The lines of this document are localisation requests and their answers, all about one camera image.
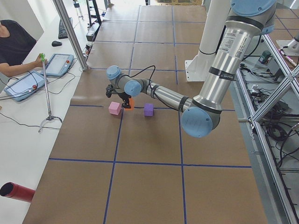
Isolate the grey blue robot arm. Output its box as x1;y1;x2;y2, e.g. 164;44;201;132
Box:
106;0;276;138

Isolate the lower teach pendant tablet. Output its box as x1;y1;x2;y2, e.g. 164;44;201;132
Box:
4;71;45;102

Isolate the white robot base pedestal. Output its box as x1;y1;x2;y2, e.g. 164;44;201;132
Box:
185;0;230;82

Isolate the pink foam cube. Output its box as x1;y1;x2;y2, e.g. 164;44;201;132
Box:
108;101;121;115

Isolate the black computer mouse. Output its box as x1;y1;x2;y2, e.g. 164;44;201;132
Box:
51;41;62;47

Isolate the red cylinder tube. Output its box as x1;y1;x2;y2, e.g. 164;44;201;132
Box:
0;182;35;203

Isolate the aluminium frame rail right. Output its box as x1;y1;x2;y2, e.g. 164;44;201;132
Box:
231;30;299;224

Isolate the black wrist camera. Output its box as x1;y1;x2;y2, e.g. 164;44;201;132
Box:
106;84;115;98

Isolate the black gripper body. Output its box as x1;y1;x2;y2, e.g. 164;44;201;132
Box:
118;92;131;101

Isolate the upper teach pendant tablet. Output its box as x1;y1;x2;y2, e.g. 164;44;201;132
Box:
45;53;74;78

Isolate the orange foam cube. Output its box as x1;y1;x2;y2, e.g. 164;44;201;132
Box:
124;98;135;111

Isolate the green power box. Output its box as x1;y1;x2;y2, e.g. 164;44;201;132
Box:
258;50;271;64

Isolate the purple foam cube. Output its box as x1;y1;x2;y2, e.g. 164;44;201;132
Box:
143;103;154;117

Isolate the grabber stick green handle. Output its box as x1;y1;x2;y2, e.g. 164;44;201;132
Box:
38;53;62;133

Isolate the person in black shirt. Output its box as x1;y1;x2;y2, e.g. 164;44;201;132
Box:
0;20;37;77

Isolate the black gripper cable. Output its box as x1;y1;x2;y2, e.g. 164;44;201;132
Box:
130;65;157;82

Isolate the teach pendant tablet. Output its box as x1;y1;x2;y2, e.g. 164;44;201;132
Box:
4;71;45;102
45;53;74;78

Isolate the black keyboard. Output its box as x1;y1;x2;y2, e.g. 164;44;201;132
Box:
58;19;68;39

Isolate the person's right hand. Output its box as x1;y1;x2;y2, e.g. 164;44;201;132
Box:
34;56;43;67

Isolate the aluminium frame post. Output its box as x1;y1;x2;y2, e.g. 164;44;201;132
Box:
53;0;88;71

